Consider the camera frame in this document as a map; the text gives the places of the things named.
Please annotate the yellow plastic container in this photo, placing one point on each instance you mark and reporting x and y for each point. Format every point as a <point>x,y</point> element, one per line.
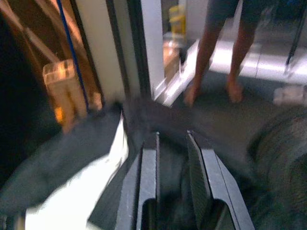
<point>177,21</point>

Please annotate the dark floor mat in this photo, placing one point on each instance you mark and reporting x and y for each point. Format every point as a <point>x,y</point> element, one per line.
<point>216,115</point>

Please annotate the cardboard box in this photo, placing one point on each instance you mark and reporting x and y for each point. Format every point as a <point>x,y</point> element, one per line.
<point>170,60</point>

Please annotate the person in dark shorts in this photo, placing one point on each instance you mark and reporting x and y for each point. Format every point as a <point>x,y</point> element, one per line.
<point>206,48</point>

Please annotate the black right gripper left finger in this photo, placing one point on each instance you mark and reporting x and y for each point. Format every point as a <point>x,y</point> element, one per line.
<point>148,172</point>

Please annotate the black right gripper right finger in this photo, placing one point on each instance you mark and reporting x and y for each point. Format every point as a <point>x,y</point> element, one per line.
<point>211,182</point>

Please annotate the beige sandal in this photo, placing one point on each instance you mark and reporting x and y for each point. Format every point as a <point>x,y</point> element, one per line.
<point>287,95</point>

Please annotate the brown wooden plank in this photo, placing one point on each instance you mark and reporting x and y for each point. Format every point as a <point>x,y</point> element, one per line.
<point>36,36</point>

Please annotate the black garment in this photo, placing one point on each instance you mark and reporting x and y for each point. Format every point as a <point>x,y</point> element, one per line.
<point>60,148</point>

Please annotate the sliding door frame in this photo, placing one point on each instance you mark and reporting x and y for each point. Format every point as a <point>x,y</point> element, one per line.
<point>100,48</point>

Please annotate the black floor fan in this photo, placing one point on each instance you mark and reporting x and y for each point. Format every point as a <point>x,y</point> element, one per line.
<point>283,148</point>

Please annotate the blue pole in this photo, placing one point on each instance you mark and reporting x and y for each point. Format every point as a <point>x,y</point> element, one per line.
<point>72,48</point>

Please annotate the white garment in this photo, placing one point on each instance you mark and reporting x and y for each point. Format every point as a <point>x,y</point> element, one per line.
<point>72,191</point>

